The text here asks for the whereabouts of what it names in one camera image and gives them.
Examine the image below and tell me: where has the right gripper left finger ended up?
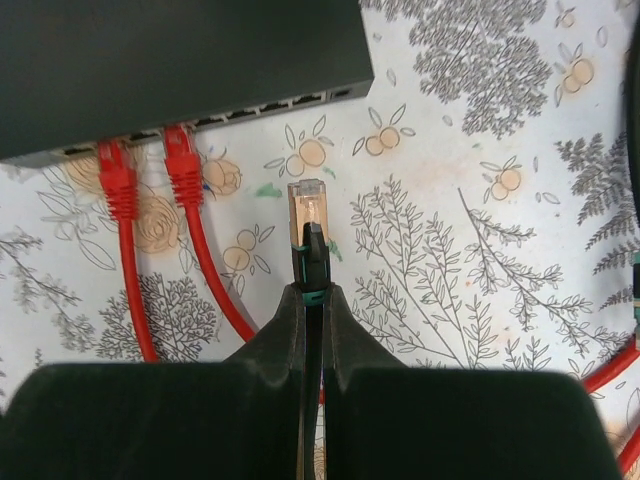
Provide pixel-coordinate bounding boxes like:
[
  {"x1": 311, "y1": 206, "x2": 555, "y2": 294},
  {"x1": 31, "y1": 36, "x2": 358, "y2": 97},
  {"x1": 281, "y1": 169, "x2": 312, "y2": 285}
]
[{"x1": 1, "y1": 286, "x2": 305, "y2": 479}]

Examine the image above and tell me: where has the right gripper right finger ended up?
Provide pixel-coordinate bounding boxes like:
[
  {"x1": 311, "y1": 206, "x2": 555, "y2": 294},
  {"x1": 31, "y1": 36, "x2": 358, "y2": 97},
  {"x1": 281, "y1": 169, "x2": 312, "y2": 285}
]
[{"x1": 323, "y1": 287, "x2": 621, "y2": 480}]

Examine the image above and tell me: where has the black cable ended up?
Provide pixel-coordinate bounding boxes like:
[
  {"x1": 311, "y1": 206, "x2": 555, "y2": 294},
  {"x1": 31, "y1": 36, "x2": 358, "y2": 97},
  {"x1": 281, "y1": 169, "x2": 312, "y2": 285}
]
[
  {"x1": 286, "y1": 176, "x2": 332, "y2": 480},
  {"x1": 617, "y1": 44, "x2": 640, "y2": 351}
]

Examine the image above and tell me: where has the red ethernet cable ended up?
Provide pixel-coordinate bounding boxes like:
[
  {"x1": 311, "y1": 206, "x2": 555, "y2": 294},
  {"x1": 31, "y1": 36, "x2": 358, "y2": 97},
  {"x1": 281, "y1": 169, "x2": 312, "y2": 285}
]
[
  {"x1": 95, "y1": 139, "x2": 161, "y2": 364},
  {"x1": 163, "y1": 124, "x2": 261, "y2": 344}
]

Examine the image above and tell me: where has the black network switch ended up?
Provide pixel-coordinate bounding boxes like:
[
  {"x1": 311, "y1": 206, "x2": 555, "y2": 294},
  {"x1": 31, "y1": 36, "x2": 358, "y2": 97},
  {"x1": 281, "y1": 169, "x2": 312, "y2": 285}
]
[{"x1": 1, "y1": 1, "x2": 374, "y2": 168}]

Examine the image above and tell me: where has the floral tablecloth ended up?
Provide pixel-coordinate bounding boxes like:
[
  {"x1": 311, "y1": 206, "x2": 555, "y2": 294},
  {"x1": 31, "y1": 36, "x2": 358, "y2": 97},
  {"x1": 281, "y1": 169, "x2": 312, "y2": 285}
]
[{"x1": 0, "y1": 0, "x2": 640, "y2": 480}]

